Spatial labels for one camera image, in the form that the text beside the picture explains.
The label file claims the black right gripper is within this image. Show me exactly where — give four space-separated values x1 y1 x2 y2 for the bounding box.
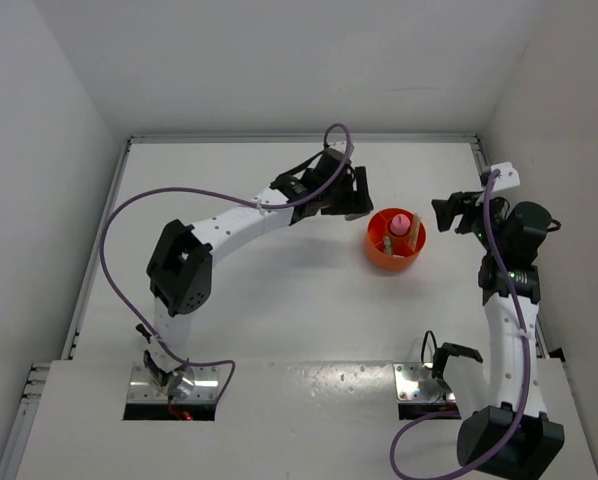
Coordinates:
432 187 506 256

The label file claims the pink round eraser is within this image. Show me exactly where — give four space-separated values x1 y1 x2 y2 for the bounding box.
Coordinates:
389 214 411 237

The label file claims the small tan eraser block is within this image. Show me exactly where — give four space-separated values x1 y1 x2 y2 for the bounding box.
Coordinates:
383 236 393 256

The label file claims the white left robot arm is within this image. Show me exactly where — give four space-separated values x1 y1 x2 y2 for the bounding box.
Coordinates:
144 147 374 397

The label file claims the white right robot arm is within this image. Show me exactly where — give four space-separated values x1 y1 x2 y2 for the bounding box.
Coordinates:
432 192 565 479

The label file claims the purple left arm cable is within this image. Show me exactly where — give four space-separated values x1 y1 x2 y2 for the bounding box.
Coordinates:
100 123 356 406

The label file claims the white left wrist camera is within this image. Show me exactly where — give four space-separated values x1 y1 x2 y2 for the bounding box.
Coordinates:
328 141 355 153

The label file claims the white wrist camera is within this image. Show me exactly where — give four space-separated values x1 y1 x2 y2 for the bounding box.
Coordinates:
328 141 355 153
480 162 520 193

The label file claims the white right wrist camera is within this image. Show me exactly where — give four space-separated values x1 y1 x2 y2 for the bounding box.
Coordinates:
480 162 520 193

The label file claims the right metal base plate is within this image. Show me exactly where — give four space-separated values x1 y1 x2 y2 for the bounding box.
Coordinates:
393 362 455 404

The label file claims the metal base plate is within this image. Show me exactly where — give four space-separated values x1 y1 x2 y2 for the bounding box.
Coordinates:
393 362 455 404
126 365 219 406

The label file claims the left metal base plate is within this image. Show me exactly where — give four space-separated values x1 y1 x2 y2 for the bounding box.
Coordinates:
126 365 219 406

